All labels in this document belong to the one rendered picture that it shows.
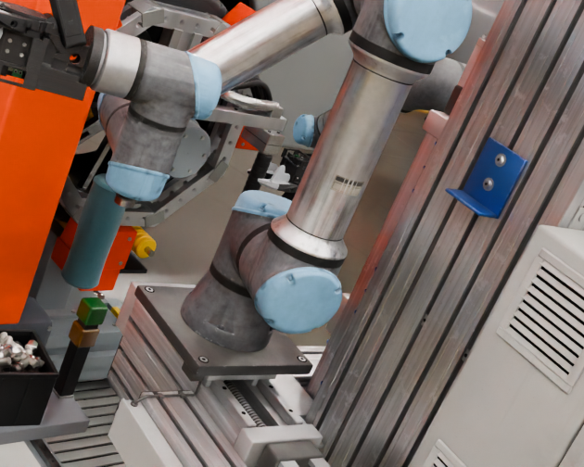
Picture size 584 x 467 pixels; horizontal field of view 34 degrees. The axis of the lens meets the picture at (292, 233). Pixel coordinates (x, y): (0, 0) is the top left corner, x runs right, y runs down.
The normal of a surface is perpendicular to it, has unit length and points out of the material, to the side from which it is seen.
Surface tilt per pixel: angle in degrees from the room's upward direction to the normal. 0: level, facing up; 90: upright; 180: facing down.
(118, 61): 72
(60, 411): 0
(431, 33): 82
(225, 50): 62
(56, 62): 82
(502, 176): 90
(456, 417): 90
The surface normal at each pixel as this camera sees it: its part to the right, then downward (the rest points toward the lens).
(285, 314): 0.26, 0.58
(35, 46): 0.36, 0.34
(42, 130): 0.61, 0.51
